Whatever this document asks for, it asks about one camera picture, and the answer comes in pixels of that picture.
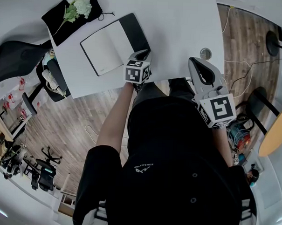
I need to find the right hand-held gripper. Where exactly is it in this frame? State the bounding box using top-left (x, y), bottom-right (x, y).
top-left (185, 56), bottom-right (240, 130)

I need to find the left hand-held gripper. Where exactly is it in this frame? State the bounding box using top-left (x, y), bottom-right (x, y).
top-left (123, 48), bottom-right (154, 85)

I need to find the black notebook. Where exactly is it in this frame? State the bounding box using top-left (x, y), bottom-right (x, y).
top-left (78, 10), bottom-right (153, 79)

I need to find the person's right forearm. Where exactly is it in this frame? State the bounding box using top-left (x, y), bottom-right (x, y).
top-left (211, 125), bottom-right (235, 168)

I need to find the person's left forearm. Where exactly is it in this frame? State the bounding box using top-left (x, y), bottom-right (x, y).
top-left (96, 81), bottom-right (135, 157)

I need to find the round grey desk grommet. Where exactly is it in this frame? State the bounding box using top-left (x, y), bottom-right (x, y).
top-left (199, 47), bottom-right (213, 61)

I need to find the silver wristwatch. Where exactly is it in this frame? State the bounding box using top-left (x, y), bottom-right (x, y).
top-left (212, 123), bottom-right (228, 131)

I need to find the teal red vacuum cleaner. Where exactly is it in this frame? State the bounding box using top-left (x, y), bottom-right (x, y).
top-left (227, 120), bottom-right (254, 154)

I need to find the black standing fan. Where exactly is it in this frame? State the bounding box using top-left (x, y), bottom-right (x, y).
top-left (265, 30), bottom-right (282, 58)

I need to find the white artificial flower bunch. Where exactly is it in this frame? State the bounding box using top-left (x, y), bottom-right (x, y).
top-left (52, 0), bottom-right (94, 38)

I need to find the pastel plush toy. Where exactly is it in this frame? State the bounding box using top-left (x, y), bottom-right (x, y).
top-left (43, 48), bottom-right (56, 65)

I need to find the round wooden table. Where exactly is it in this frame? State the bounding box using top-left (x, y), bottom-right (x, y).
top-left (245, 86), bottom-right (282, 159)

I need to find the beige cloth bag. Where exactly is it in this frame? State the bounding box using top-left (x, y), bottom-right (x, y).
top-left (41, 69), bottom-right (69, 99)

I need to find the person's black shirt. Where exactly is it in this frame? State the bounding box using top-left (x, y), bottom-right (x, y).
top-left (72, 93), bottom-right (262, 225)

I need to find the clear water jug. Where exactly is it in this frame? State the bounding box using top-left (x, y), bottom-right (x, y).
top-left (1, 91), bottom-right (19, 110)
top-left (14, 75), bottom-right (39, 92)

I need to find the black mesh office chair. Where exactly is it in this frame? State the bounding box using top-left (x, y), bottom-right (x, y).
top-left (0, 40), bottom-right (74, 118)

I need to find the black swivel chair star base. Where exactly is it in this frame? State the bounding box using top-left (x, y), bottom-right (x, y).
top-left (30, 145), bottom-right (64, 193)

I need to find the white cable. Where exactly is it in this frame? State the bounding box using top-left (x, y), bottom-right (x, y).
top-left (84, 124), bottom-right (102, 144)
top-left (220, 6), bottom-right (257, 100)

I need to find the black cable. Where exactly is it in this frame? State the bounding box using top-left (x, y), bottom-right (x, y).
top-left (230, 55), bottom-right (282, 93)

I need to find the black drawstring pouch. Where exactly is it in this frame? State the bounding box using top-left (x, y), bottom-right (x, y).
top-left (40, 0), bottom-right (116, 50)

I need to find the grey backpack strap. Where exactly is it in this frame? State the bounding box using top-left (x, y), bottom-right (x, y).
top-left (94, 199), bottom-right (109, 225)
top-left (240, 198), bottom-right (258, 225)

